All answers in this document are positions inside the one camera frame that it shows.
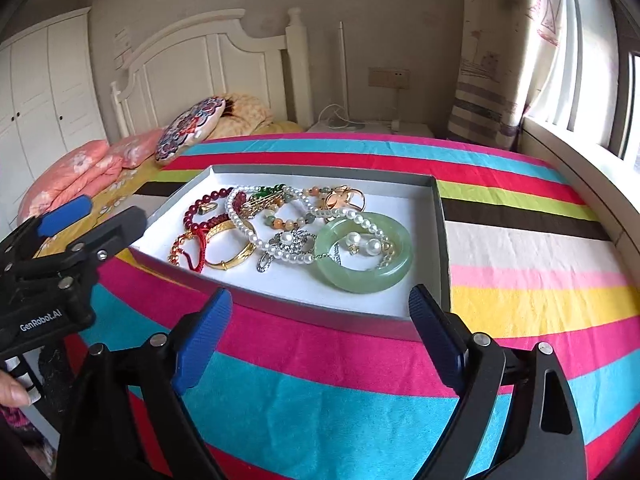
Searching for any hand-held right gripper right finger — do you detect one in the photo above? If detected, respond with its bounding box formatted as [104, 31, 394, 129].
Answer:
[408, 284, 588, 480]

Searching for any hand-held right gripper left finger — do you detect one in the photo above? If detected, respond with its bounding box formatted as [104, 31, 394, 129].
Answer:
[57, 286, 235, 480]

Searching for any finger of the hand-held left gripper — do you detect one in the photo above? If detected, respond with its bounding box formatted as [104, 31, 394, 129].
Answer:
[15, 206, 148, 286]
[0, 195, 94, 267]

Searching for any red cord bracelet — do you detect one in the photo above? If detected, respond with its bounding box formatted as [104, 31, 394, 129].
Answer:
[169, 227, 213, 275]

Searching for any pearl necklace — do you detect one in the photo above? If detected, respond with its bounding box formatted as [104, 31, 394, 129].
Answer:
[225, 186, 396, 268]

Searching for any grey jewelry box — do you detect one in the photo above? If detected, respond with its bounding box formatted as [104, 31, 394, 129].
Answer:
[127, 162, 451, 343]

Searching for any multicolour bead bracelet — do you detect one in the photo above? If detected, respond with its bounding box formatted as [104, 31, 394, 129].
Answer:
[260, 185, 333, 228]

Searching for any gold green brooch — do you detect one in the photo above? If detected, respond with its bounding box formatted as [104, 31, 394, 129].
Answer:
[244, 185, 287, 212]

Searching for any person's left hand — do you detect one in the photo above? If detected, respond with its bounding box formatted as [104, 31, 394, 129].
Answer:
[0, 370, 31, 407]

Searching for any pink folded quilt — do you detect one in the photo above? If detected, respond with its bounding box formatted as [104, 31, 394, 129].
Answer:
[17, 140, 123, 221]

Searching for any gold bangle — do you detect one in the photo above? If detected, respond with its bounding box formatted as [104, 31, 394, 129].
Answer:
[202, 220, 257, 272]

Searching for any pink floral pillow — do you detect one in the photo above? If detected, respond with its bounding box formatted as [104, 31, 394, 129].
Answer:
[107, 129, 166, 168]

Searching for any striped colourful blanket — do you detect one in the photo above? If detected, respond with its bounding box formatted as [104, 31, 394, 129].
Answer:
[65, 132, 640, 480]

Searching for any green jade bangle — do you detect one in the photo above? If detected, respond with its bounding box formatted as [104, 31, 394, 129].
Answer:
[314, 211, 415, 295]

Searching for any white wardrobe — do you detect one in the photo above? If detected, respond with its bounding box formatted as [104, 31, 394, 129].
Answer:
[0, 7, 108, 226]

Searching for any round patterned cushion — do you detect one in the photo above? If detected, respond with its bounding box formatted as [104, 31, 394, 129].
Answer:
[155, 99, 228, 163]

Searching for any beige quilt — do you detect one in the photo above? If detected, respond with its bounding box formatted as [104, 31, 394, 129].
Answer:
[210, 92, 276, 138]

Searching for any white bed headboard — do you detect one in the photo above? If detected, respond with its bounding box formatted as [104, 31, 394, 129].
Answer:
[110, 7, 313, 141]

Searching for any white window sill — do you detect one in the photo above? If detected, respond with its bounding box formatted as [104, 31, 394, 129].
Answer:
[520, 115, 640, 256]

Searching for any white nightstand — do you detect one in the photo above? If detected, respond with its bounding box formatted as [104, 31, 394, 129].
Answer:
[307, 120, 433, 139]

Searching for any printed curtain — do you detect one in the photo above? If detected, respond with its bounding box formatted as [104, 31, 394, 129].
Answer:
[447, 0, 626, 151]

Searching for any red bead bracelet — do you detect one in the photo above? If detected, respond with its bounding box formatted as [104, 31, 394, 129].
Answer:
[187, 187, 248, 233]

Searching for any gold ring ornament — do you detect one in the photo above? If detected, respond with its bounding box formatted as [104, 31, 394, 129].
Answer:
[325, 185, 367, 213]

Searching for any white cable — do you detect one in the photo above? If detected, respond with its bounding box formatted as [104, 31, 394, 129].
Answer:
[317, 104, 367, 131]

